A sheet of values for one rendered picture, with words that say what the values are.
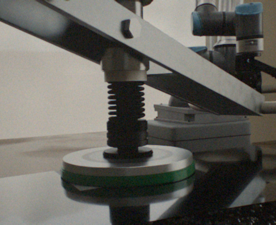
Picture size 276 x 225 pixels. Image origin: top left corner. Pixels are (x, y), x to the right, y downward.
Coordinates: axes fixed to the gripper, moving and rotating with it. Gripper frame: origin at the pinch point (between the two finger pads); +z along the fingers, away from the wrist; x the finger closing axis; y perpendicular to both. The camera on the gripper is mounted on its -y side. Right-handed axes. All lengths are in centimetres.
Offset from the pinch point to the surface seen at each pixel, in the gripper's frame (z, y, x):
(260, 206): 0, 14, 96
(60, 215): -2, 36, 102
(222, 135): 12.8, 11.6, -22.9
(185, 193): -1, 23, 93
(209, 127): 8.4, 16.7, -19.7
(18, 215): -2, 41, 102
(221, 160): 0, 17, 70
